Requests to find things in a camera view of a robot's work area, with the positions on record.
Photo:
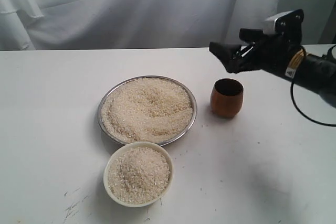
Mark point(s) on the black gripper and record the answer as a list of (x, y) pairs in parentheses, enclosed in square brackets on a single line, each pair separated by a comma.
[(274, 54)]

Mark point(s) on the brown wooden cup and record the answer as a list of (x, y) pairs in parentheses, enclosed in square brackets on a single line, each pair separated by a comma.
[(227, 97)]

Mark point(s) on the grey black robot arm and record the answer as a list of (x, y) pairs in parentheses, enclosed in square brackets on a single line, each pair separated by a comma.
[(320, 77)]

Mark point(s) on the beige grain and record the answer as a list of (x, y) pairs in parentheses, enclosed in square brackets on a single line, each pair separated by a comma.
[(147, 109)]

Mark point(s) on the white ceramic bowl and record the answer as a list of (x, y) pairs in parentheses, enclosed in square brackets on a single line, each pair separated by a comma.
[(117, 153)]

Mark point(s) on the rice in white bowl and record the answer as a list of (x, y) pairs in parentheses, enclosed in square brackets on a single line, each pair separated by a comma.
[(139, 175)]

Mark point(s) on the round steel tray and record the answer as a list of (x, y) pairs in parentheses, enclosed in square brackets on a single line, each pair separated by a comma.
[(178, 135)]

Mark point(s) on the white backdrop cloth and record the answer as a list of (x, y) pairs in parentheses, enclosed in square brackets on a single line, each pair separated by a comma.
[(114, 24)]

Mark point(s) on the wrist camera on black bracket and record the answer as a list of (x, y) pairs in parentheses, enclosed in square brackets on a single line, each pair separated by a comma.
[(288, 24)]

